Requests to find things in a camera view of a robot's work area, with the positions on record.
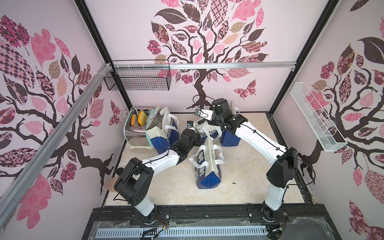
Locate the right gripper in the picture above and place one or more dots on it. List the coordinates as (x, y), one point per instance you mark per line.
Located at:
(207, 119)

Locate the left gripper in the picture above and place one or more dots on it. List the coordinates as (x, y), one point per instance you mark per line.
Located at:
(196, 137)

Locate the blue takeout bag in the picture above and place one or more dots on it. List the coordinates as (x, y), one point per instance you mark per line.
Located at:
(162, 129)
(207, 161)

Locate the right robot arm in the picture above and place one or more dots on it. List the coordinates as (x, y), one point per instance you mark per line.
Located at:
(284, 161)

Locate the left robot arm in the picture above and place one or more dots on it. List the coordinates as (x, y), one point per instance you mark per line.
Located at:
(134, 181)

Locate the yellow bread slice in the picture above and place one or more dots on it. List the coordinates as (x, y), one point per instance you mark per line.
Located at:
(142, 118)

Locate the orange bread slice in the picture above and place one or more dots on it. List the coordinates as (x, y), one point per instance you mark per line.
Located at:
(134, 119)

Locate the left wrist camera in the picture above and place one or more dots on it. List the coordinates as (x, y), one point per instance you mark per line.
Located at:
(190, 124)

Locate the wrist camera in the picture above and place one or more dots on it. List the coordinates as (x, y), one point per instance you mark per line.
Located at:
(190, 124)
(206, 114)

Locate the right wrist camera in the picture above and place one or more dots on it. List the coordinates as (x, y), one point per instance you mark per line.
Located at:
(206, 114)

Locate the black wire basket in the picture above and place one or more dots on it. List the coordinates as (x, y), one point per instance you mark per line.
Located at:
(139, 75)

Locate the back aluminium rail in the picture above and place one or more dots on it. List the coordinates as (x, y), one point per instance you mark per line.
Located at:
(212, 65)

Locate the aluminium rail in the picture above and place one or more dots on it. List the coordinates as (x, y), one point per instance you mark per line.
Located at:
(212, 65)
(28, 175)

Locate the white slotted cable duct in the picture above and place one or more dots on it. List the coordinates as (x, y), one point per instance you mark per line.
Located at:
(179, 232)

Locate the black base frame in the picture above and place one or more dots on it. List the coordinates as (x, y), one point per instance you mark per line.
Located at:
(294, 222)

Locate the left aluminium rail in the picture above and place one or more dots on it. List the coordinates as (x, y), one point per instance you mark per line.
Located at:
(28, 175)

